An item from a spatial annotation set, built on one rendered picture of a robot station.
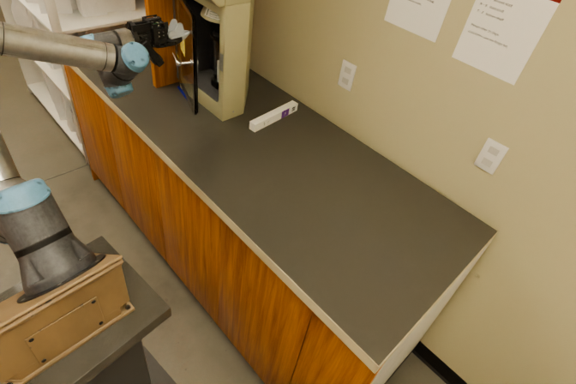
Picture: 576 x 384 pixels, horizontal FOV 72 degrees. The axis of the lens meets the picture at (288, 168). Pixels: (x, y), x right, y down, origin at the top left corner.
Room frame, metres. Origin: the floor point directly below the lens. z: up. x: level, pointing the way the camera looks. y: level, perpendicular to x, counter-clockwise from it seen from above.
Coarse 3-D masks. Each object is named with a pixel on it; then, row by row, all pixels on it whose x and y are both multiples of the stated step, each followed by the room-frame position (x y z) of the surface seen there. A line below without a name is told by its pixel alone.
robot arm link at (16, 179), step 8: (0, 136) 0.71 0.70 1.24; (0, 144) 0.69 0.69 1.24; (0, 152) 0.67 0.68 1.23; (8, 152) 0.69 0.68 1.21; (0, 160) 0.65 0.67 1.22; (8, 160) 0.67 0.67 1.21; (0, 168) 0.64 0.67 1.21; (8, 168) 0.65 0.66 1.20; (16, 168) 0.68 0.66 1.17; (0, 176) 0.63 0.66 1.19; (8, 176) 0.64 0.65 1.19; (16, 176) 0.65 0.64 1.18; (0, 184) 0.61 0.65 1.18; (8, 184) 0.61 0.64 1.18; (0, 240) 0.54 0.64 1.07
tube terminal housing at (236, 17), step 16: (240, 0) 1.40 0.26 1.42; (224, 16) 1.36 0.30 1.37; (240, 16) 1.40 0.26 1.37; (224, 32) 1.35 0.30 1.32; (240, 32) 1.41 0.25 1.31; (224, 48) 1.35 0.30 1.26; (240, 48) 1.41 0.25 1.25; (224, 64) 1.35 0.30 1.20; (240, 64) 1.41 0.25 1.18; (224, 80) 1.35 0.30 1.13; (240, 80) 1.42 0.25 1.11; (208, 96) 1.42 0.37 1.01; (224, 96) 1.36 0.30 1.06; (240, 96) 1.42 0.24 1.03; (224, 112) 1.36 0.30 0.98; (240, 112) 1.42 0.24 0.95
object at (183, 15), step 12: (180, 0) 1.43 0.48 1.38; (180, 12) 1.44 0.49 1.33; (192, 24) 1.28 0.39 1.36; (192, 36) 1.28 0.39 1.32; (180, 48) 1.47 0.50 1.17; (192, 48) 1.29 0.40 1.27; (180, 60) 1.48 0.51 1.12; (192, 60) 1.29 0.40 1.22; (180, 72) 1.49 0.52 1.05; (192, 72) 1.30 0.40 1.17; (192, 84) 1.30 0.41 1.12; (192, 96) 1.31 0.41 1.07; (192, 108) 1.31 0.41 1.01
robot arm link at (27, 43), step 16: (0, 32) 0.79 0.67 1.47; (16, 32) 0.81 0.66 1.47; (32, 32) 0.84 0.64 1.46; (48, 32) 0.87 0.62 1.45; (0, 48) 0.78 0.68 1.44; (16, 48) 0.80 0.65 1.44; (32, 48) 0.82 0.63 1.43; (48, 48) 0.84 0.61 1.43; (64, 48) 0.86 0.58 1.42; (80, 48) 0.89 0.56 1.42; (96, 48) 0.91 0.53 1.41; (112, 48) 0.95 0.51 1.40; (128, 48) 0.96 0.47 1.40; (144, 48) 0.99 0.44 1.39; (64, 64) 0.86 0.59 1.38; (80, 64) 0.88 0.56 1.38; (96, 64) 0.90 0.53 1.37; (112, 64) 0.92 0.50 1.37; (128, 64) 0.94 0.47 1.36; (144, 64) 0.96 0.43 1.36; (128, 80) 0.98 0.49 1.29
